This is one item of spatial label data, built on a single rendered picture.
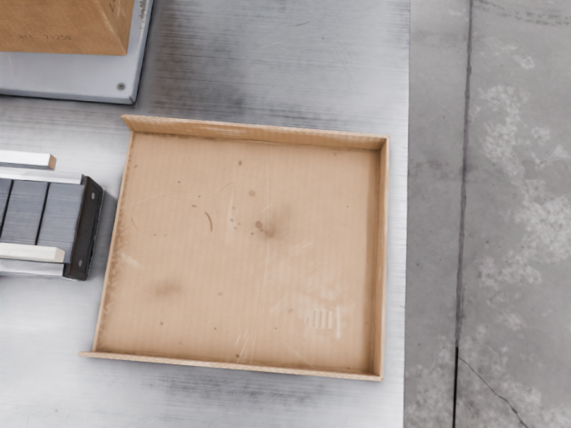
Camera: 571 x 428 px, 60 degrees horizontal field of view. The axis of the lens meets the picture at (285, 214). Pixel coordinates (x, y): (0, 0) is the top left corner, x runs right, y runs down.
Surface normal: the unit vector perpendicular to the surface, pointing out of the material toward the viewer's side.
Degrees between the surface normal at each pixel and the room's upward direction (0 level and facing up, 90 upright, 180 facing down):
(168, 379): 0
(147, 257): 0
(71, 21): 90
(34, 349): 0
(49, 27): 90
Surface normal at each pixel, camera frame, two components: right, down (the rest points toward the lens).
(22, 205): 0.01, -0.25
